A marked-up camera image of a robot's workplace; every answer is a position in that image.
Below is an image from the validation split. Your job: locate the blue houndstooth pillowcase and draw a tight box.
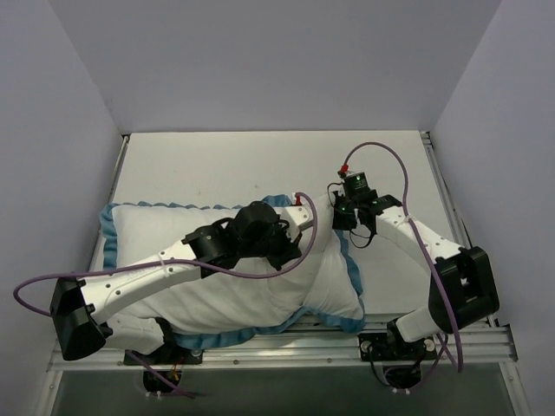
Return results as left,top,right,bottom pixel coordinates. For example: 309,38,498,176
100,195,365,349

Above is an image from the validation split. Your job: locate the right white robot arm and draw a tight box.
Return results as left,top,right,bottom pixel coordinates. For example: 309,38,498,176
332,172,500,358

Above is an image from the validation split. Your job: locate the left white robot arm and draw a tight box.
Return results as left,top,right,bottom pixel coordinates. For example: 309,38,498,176
49,201,314,363

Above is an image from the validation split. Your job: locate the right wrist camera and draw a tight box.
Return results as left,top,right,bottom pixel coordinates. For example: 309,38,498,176
337,164,353,179

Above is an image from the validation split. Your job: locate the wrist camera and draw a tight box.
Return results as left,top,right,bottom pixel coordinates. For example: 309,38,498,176
280,193,314,237
337,164,353,179

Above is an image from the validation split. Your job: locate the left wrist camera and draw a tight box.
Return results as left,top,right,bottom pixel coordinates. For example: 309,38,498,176
280,193,314,237

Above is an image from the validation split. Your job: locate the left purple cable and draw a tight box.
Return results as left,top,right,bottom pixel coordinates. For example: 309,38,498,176
12,192,321,320

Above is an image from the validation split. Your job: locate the right aluminium side rail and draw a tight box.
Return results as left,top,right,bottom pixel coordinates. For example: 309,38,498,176
420,132,500,328

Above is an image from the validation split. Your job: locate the aluminium side rail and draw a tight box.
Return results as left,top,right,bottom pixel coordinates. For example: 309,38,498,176
88,134,130,271
420,132,500,328

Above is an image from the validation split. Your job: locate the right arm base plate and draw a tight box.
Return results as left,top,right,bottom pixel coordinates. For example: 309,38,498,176
357,332,437,362

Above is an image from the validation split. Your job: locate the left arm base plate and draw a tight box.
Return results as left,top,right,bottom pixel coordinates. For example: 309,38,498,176
123,348,204,367

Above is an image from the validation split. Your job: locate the left aluminium side rail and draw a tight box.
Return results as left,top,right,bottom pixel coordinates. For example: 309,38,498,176
88,134,130,271

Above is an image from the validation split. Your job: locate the aluminium front rail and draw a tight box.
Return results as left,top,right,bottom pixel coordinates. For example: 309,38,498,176
48,324,517,371

